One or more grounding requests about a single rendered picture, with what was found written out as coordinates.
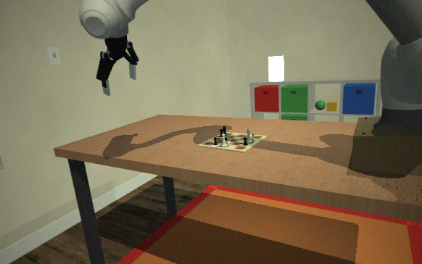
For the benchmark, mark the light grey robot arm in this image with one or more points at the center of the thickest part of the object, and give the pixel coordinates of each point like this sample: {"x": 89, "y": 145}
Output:
{"x": 401, "y": 89}

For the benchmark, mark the chessboard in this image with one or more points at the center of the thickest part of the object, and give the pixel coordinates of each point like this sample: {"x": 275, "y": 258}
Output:
{"x": 236, "y": 145}

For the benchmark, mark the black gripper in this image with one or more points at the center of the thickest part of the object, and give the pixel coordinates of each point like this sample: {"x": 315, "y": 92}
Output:
{"x": 116, "y": 50}

